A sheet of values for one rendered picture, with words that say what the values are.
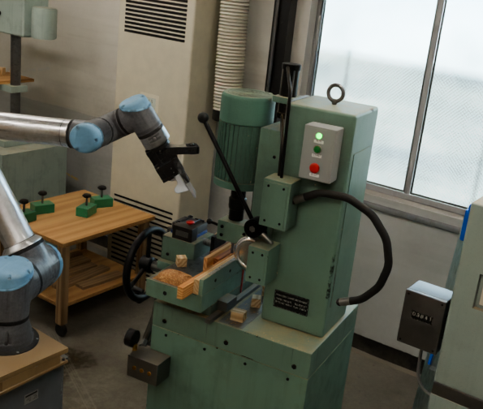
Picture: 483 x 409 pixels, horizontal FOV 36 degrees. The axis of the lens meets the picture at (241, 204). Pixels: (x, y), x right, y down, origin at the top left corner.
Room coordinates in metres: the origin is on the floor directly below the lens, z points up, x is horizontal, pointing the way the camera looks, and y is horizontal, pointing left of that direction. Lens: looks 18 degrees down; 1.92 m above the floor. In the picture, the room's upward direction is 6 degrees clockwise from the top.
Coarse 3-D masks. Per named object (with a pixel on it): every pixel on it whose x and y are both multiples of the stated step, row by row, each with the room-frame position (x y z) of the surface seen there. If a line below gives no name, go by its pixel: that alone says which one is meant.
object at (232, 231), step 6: (222, 222) 2.38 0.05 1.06; (228, 222) 2.37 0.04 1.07; (234, 222) 2.37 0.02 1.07; (240, 222) 2.38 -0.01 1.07; (222, 228) 2.38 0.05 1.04; (228, 228) 2.37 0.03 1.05; (234, 228) 2.36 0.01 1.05; (240, 228) 2.35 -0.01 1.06; (222, 234) 2.38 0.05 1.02; (228, 234) 2.37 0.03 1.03; (234, 234) 2.36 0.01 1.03; (240, 234) 2.35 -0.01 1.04; (228, 240) 2.37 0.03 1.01; (234, 240) 2.36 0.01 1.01
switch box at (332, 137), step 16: (304, 128) 2.13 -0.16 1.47; (320, 128) 2.11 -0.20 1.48; (336, 128) 2.11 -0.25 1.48; (304, 144) 2.12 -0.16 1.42; (320, 144) 2.10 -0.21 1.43; (336, 144) 2.10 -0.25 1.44; (304, 160) 2.12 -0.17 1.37; (320, 160) 2.10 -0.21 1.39; (336, 160) 2.11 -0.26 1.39; (304, 176) 2.12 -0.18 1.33; (320, 176) 2.10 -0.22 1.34; (336, 176) 2.13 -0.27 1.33
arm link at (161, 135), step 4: (164, 128) 2.34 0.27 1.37; (160, 132) 2.31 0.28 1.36; (164, 132) 2.33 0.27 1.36; (152, 136) 2.30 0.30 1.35; (156, 136) 2.31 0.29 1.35; (160, 136) 2.31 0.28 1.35; (164, 136) 2.32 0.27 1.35; (168, 136) 2.34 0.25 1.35; (140, 140) 2.32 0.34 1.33; (144, 140) 2.30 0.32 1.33; (148, 140) 2.30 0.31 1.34; (152, 140) 2.30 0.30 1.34; (156, 140) 2.30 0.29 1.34; (160, 140) 2.31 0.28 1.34; (164, 140) 2.31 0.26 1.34; (144, 144) 2.31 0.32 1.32; (148, 144) 2.31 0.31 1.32; (152, 144) 2.30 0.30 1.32; (156, 144) 2.30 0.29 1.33; (160, 144) 2.31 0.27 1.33; (144, 148) 2.33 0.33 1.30; (148, 148) 2.31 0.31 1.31; (152, 148) 2.31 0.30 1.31
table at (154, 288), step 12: (168, 264) 2.43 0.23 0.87; (192, 264) 2.38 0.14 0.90; (192, 276) 2.28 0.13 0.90; (240, 276) 2.37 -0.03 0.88; (156, 288) 2.21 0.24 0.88; (168, 288) 2.19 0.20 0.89; (216, 288) 2.22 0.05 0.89; (228, 288) 2.30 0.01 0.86; (168, 300) 2.18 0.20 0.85; (180, 300) 2.17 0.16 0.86; (192, 300) 2.15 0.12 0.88; (204, 300) 2.15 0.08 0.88; (216, 300) 2.22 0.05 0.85
